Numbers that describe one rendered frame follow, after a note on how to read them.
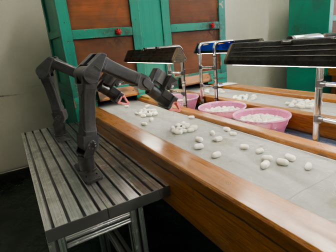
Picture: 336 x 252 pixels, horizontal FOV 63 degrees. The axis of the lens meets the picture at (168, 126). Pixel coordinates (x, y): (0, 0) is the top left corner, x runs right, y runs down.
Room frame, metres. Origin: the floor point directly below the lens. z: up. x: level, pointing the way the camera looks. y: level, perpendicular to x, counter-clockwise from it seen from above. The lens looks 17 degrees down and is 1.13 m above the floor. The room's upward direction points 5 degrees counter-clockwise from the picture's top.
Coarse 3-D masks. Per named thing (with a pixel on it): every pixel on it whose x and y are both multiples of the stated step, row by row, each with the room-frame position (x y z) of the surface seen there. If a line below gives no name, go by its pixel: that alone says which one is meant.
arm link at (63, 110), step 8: (48, 72) 1.51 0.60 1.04; (48, 80) 1.51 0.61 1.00; (48, 88) 1.51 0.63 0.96; (56, 88) 1.56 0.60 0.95; (48, 96) 1.52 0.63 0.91; (56, 96) 1.52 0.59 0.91; (56, 104) 1.51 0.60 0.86; (56, 112) 1.51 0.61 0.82; (64, 112) 1.54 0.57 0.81; (64, 120) 1.53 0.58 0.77
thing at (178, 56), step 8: (152, 48) 1.57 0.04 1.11; (160, 48) 1.49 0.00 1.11; (168, 48) 1.41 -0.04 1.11; (176, 48) 1.34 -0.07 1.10; (128, 56) 1.81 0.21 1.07; (136, 56) 1.71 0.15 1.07; (144, 56) 1.61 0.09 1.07; (152, 56) 1.52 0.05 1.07; (160, 56) 1.44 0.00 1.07; (168, 56) 1.37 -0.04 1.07; (176, 56) 1.34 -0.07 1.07; (184, 56) 1.36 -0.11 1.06
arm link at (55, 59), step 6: (48, 60) 1.50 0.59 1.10; (54, 60) 1.51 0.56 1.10; (60, 60) 1.54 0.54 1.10; (42, 66) 1.50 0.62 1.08; (48, 66) 1.50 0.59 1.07; (54, 66) 1.51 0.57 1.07; (60, 66) 1.52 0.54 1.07; (66, 66) 1.52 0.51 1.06; (72, 66) 1.53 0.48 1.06; (36, 72) 1.49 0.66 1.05; (42, 72) 1.50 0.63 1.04; (66, 72) 1.52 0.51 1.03; (72, 72) 1.52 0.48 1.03
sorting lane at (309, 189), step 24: (144, 120) 1.46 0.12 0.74; (168, 120) 1.42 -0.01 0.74; (192, 120) 1.37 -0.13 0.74; (192, 144) 1.03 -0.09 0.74; (216, 144) 1.00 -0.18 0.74; (264, 144) 0.96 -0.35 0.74; (240, 168) 0.78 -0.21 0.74; (288, 168) 0.75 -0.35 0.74; (312, 168) 0.74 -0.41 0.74; (288, 192) 0.62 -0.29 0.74; (312, 192) 0.61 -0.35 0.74
